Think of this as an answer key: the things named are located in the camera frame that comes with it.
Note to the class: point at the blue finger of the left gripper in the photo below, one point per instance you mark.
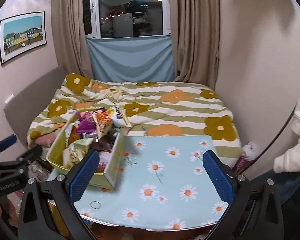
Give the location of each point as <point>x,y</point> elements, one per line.
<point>7,142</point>

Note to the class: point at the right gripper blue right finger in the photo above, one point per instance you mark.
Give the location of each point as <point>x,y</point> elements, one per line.
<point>220,176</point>

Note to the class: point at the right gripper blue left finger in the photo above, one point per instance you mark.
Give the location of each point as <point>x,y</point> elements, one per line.
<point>81,174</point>

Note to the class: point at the cream green snack bag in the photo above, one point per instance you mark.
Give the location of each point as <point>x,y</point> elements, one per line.
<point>76,151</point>

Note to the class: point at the purple snack bag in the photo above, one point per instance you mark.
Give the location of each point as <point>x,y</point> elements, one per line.
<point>86,121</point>

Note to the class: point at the orange fries snack bag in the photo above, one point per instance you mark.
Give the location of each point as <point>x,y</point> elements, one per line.
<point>105,119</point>

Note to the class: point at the grey padded headboard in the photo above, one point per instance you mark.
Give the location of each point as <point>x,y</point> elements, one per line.
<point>22,109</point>

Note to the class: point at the green yellow cardboard box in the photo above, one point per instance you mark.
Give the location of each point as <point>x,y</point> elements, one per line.
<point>109,148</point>

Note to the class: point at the daisy print blue tablecloth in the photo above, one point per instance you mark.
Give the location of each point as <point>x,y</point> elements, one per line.
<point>161,186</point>

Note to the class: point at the floral striped duvet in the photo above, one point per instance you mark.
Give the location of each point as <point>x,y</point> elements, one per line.
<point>158,109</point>

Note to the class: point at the framed houses picture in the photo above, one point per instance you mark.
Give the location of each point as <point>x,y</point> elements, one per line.
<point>20,34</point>

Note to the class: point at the blue hanging cloth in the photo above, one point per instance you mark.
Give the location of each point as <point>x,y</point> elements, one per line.
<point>132,59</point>

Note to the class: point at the left beige curtain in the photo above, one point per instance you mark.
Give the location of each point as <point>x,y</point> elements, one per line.
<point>69,37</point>

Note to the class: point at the beige curtain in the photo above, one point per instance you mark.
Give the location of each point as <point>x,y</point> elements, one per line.
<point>195,33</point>
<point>69,37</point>

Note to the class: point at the right beige curtain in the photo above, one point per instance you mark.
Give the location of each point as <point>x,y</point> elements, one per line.
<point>195,33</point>

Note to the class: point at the white wall switch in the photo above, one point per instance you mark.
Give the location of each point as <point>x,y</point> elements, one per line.
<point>9,99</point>

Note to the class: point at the window with white frame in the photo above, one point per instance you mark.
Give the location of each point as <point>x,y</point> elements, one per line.
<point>126,18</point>

